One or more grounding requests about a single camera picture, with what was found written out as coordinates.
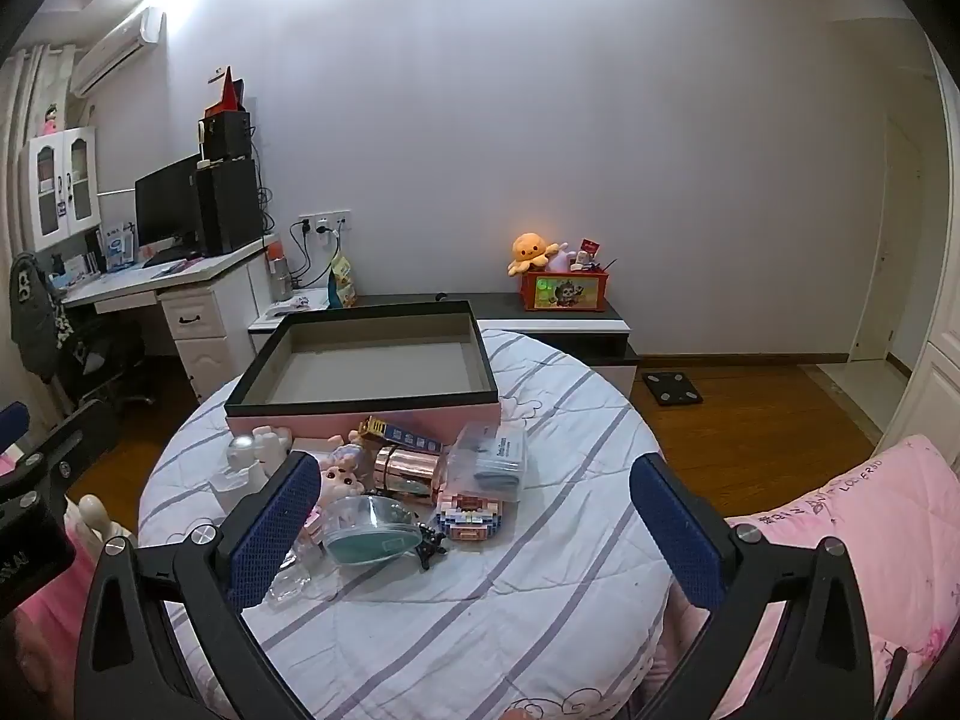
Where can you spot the clear plastic case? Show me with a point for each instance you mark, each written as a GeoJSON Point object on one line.
{"type": "Point", "coordinates": [487, 461]}

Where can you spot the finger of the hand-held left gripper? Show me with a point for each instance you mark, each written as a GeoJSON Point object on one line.
{"type": "Point", "coordinates": [13, 424]}
{"type": "Point", "coordinates": [71, 446]}

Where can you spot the low black and white cabinet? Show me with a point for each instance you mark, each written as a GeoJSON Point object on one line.
{"type": "Point", "coordinates": [555, 322]}

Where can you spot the black bathroom scale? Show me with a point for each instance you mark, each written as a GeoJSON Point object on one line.
{"type": "Point", "coordinates": [671, 388]}

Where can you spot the small pink doll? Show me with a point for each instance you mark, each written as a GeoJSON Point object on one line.
{"type": "Point", "coordinates": [51, 120]}

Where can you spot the orange octopus plush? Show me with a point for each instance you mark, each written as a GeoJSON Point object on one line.
{"type": "Point", "coordinates": [531, 251]}

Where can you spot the red card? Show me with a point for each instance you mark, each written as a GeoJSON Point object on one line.
{"type": "Point", "coordinates": [589, 247]}

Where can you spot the pink quilt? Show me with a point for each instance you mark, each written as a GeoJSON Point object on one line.
{"type": "Point", "coordinates": [862, 495]}

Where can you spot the rose gold cylinder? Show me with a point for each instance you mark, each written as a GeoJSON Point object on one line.
{"type": "Point", "coordinates": [409, 471]}

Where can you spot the white pitcher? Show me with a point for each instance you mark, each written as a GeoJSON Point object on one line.
{"type": "Point", "coordinates": [236, 499]}

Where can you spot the clear plastic packaging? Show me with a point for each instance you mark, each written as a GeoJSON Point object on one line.
{"type": "Point", "coordinates": [289, 577]}

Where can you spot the black office chair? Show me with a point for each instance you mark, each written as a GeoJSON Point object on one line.
{"type": "Point", "coordinates": [97, 360]}

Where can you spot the red toy storage box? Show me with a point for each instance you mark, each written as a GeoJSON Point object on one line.
{"type": "Point", "coordinates": [562, 292]}

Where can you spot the yellow snack bag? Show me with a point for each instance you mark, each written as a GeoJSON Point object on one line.
{"type": "Point", "coordinates": [343, 281]}

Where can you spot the pink box with black rim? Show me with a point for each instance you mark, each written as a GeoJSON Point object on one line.
{"type": "Point", "coordinates": [337, 420]}

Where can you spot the clear box with teal lid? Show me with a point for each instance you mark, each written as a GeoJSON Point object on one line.
{"type": "Point", "coordinates": [371, 540]}

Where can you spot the black computer tower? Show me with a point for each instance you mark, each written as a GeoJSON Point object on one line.
{"type": "Point", "coordinates": [229, 206]}

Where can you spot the blue boxes on desk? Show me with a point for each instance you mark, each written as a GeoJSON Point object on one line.
{"type": "Point", "coordinates": [120, 246]}

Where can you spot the white air conditioner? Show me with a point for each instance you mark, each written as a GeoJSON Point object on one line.
{"type": "Point", "coordinates": [112, 49]}

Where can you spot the pink bedding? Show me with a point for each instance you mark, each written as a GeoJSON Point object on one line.
{"type": "Point", "coordinates": [45, 630]}

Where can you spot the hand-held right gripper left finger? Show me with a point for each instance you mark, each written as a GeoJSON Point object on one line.
{"type": "Point", "coordinates": [274, 532]}

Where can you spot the dark grey jacket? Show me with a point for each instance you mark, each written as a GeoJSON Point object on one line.
{"type": "Point", "coordinates": [34, 315]}

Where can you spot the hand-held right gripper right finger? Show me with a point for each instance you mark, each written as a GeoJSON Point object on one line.
{"type": "Point", "coordinates": [679, 532]}

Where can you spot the white astronaut toy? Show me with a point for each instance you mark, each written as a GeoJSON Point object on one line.
{"type": "Point", "coordinates": [262, 446]}

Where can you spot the white wall cabinet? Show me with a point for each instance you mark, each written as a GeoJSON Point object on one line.
{"type": "Point", "coordinates": [60, 187]}

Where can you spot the steel thermos with orange lid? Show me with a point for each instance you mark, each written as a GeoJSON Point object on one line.
{"type": "Point", "coordinates": [280, 274]}

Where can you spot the purple plush toy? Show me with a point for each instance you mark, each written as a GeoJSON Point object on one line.
{"type": "Point", "coordinates": [562, 261]}

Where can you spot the black hair clip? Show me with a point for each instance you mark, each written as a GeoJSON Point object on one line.
{"type": "Point", "coordinates": [431, 544]}

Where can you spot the cream curtain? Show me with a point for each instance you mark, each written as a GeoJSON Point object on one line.
{"type": "Point", "coordinates": [15, 165]}

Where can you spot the white desk with drawers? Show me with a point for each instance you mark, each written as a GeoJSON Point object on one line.
{"type": "Point", "coordinates": [199, 319]}

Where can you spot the white door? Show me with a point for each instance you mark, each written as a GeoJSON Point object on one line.
{"type": "Point", "coordinates": [889, 255]}

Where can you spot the black speaker box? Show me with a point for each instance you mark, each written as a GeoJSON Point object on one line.
{"type": "Point", "coordinates": [225, 136]}

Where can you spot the pixel block figure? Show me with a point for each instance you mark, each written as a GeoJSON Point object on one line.
{"type": "Point", "coordinates": [471, 517]}

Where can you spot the cream bedpost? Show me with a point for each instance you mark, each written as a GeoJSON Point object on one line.
{"type": "Point", "coordinates": [94, 516]}

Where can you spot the white wall socket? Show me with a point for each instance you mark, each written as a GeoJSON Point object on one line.
{"type": "Point", "coordinates": [324, 222]}

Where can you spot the black computer monitor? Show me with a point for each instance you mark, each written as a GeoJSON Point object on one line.
{"type": "Point", "coordinates": [166, 202]}

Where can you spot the pink pig doll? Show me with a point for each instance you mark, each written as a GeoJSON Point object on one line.
{"type": "Point", "coordinates": [335, 486]}

